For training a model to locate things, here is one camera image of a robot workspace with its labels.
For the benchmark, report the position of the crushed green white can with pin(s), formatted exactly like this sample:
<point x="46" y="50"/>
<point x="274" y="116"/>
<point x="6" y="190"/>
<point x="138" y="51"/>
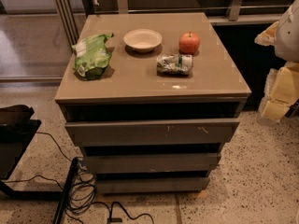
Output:
<point x="174" y="64"/>

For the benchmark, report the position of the black stand base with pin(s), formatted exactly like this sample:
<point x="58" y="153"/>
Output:
<point x="17" y="130"/>

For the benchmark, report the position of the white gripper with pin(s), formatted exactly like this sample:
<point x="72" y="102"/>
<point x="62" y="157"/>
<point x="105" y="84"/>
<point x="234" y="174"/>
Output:
<point x="288" y="36"/>

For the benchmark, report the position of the grey top drawer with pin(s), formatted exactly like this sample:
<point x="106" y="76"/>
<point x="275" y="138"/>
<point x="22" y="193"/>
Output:
<point x="151" y="132"/>

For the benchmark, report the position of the white paper bowl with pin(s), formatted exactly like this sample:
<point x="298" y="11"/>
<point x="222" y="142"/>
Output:
<point x="143" y="40"/>

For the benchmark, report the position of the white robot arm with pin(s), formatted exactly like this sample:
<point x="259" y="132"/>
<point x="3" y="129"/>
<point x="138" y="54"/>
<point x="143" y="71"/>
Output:
<point x="283" y="35"/>

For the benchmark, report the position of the grey drawer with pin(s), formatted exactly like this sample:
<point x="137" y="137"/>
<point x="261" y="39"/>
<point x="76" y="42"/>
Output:
<point x="157" y="163"/>
<point x="152" y="185"/>
<point x="151" y="132"/>

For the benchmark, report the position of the red apple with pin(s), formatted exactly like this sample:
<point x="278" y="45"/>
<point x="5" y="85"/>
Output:
<point x="189" y="43"/>

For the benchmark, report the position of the black pole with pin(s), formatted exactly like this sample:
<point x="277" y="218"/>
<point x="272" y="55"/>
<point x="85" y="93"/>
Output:
<point x="59" y="214"/>

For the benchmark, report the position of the grey bottom drawer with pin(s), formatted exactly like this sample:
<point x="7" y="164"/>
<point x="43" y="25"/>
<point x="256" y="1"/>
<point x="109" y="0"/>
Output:
<point x="152" y="185"/>

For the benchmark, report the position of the grey drawer cabinet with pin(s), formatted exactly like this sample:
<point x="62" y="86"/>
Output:
<point x="132" y="90"/>

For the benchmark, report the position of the green chip bag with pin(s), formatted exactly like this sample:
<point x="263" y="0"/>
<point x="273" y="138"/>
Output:
<point x="92" y="56"/>

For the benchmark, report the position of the metal railing frame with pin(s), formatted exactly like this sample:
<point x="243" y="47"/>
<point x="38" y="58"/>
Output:
<point x="220" y="12"/>

